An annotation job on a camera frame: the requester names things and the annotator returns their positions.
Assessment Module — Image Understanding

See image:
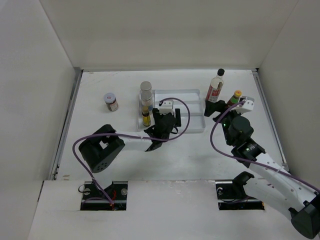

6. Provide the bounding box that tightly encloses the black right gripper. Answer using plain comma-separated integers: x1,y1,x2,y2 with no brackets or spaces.
204,100,246,146

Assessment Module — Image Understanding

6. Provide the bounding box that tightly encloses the small gold-cap bottle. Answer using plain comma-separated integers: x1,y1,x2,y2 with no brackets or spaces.
141,106,151,127

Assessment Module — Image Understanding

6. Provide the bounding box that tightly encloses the silver-lid jar blue label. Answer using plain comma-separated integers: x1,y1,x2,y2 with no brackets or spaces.
140,81,152,92

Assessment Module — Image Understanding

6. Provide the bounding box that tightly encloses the tall soy sauce bottle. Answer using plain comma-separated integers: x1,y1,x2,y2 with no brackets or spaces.
205,68,225,103

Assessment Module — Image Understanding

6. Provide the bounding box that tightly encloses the dark jar white red lid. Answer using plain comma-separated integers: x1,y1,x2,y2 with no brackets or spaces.
103,92,119,112

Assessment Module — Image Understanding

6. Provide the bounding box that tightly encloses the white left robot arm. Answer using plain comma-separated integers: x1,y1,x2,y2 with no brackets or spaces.
72,108,182,184

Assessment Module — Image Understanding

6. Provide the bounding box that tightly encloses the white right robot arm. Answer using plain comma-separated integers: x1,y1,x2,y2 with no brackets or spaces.
204,97,320,240

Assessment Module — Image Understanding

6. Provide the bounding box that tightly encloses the green-label yellow-cap sauce bottle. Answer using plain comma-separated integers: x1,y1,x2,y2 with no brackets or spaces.
227,90,242,106

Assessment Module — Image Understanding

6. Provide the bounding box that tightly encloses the white divided organizer tray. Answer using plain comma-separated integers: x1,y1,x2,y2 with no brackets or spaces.
152,89,206,134

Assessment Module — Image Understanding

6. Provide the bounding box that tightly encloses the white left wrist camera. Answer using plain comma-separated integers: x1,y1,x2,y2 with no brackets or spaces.
158,99,174,115

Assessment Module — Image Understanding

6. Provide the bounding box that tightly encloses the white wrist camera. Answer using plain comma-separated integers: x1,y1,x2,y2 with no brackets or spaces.
158,99,174,115
235,96,255,114

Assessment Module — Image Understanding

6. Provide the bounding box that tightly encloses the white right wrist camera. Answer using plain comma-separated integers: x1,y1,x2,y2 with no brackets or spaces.
235,96,255,114

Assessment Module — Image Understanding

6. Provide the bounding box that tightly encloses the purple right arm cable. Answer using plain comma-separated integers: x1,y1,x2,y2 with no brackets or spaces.
209,101,320,193

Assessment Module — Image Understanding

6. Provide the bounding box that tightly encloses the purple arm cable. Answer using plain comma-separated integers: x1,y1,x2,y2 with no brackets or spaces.
209,101,320,193
72,97,191,205

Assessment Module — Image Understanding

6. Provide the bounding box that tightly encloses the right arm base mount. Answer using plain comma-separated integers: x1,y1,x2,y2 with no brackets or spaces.
215,171,265,211

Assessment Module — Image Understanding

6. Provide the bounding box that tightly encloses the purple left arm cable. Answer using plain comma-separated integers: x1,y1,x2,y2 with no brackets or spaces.
72,97,191,205

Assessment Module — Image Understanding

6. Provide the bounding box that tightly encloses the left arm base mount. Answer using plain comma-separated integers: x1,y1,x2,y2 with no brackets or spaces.
77,179,128,211

